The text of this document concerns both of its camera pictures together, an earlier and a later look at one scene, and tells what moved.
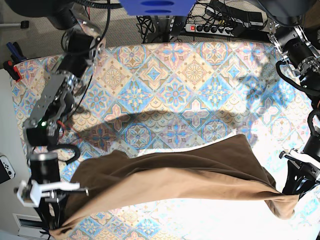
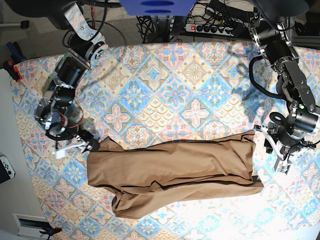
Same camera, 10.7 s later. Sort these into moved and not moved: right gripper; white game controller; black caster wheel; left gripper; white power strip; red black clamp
Moved: right gripper; left gripper
Not moved: red black clamp; white power strip; black caster wheel; white game controller
